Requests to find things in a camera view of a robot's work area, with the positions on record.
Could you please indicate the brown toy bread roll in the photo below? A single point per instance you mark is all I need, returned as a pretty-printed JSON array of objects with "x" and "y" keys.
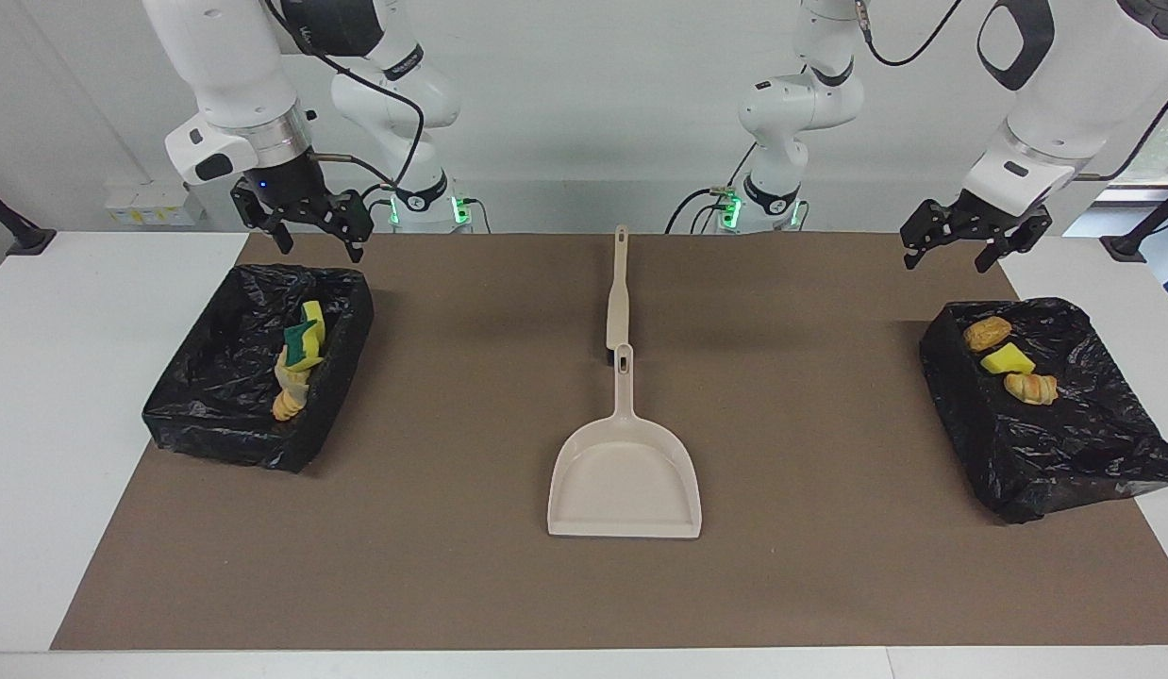
[{"x": 988, "y": 333}]

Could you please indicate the black bag-lined bin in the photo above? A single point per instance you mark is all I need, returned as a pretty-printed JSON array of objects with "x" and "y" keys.
[
  {"x": 216, "y": 396},
  {"x": 1046, "y": 443}
]

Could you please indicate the beige plastic dustpan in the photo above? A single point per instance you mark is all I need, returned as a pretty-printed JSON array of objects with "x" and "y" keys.
[{"x": 626, "y": 471}]

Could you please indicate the glass window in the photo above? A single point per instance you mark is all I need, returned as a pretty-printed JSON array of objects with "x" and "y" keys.
[{"x": 1164, "y": 156}]

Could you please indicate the yellow sponge wedge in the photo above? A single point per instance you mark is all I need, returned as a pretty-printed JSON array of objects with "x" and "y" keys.
[{"x": 313, "y": 311}]

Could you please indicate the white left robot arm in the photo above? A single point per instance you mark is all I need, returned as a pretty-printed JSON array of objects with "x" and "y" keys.
[{"x": 801, "y": 104}]

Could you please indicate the small green yellow sponge piece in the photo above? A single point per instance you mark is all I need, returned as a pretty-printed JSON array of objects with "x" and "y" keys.
[{"x": 1009, "y": 359}]

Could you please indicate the yellow notched sponge piece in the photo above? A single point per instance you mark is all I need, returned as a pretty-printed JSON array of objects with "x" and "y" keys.
[{"x": 306, "y": 351}]

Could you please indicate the beige brush black bristles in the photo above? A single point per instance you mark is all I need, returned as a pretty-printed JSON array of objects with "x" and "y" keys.
[{"x": 618, "y": 292}]

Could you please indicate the black table clamp stand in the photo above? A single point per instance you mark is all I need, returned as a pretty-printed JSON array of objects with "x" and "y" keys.
[
  {"x": 27, "y": 240},
  {"x": 1126, "y": 248}
]

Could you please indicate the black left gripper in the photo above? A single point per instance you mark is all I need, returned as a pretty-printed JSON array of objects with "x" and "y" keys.
[{"x": 985, "y": 212}]

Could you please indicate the white wall socket box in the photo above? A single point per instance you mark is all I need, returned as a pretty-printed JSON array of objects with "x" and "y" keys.
[{"x": 155, "y": 203}]

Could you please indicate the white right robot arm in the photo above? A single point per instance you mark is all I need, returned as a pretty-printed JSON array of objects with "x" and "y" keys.
[{"x": 225, "y": 66}]

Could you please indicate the pale lumpy foam chunk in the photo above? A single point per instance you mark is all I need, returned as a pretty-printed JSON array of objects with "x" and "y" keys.
[{"x": 292, "y": 377}]

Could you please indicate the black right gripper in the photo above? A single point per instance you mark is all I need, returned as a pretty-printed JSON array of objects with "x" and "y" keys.
[{"x": 292, "y": 184}]

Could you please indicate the brown table mat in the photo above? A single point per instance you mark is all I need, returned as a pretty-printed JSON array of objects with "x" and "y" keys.
[{"x": 452, "y": 585}]

